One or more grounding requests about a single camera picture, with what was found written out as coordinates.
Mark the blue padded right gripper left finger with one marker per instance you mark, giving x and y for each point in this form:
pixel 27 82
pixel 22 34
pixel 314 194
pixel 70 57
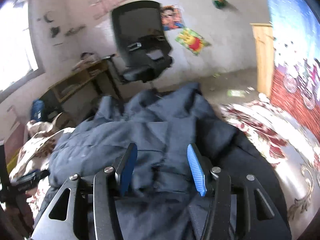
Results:
pixel 124 167

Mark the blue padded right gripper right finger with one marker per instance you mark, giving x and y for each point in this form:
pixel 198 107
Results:
pixel 200 170

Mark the dark navy padded jacket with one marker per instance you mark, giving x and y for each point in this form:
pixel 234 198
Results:
pixel 162 202

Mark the yellow green bag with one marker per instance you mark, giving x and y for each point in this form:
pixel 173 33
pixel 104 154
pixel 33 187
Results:
pixel 13 162

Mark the green wrapper on floor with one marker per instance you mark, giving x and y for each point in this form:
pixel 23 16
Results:
pixel 236 93

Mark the wooden desk with shelf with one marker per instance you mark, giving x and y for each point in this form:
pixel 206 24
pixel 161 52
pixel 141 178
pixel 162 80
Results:
pixel 59 93

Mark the floral white red bedspread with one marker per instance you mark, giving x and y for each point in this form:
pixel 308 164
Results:
pixel 291 149

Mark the clutter pile on desk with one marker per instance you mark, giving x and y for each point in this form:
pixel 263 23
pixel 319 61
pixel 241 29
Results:
pixel 86 59

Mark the Winnie the Pooh poster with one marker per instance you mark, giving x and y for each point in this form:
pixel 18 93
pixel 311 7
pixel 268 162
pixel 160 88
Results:
pixel 192 41

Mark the black mesh office chair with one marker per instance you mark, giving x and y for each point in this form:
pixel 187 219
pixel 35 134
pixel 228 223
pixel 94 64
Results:
pixel 140 41

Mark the light wooden cabinet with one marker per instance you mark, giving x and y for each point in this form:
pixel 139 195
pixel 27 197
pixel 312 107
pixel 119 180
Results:
pixel 264 38

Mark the anime cartoon poster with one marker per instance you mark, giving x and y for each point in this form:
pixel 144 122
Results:
pixel 171 17

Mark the green hanging pouch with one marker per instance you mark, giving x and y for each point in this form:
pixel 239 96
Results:
pixel 220 4

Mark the blue printed bicycle curtain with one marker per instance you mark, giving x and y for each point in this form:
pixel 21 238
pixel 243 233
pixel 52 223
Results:
pixel 295 86

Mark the window with brown frame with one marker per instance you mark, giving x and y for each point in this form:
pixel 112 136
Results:
pixel 20 60

